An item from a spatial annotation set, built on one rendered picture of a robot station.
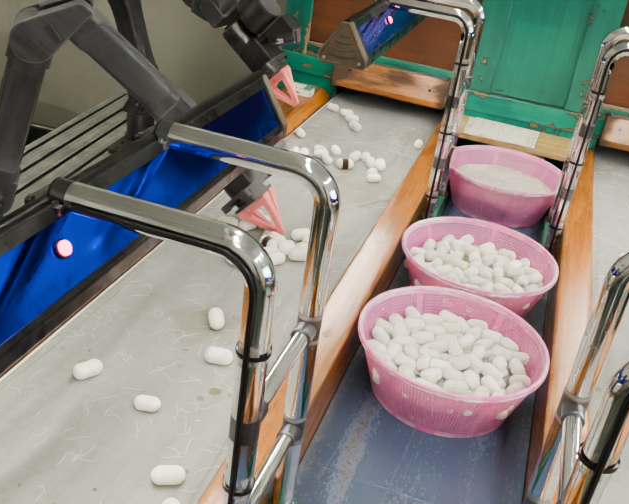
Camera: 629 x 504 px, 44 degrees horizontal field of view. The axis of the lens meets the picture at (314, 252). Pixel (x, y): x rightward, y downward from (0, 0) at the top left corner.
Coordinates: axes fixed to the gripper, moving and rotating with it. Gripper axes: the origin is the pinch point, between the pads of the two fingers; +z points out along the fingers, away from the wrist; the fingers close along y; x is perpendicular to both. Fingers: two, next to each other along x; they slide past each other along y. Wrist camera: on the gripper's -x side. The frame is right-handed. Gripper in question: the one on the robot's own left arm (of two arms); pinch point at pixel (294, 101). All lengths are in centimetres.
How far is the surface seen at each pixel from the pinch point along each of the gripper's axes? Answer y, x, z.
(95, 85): 117, 117, -60
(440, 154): -11.2, -21.4, 25.5
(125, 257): -104, -29, 4
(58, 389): -87, 7, 10
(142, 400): -86, -1, 17
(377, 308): -53, -13, 32
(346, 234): -29.3, -4.9, 24.5
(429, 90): 40.6, -11.8, 18.7
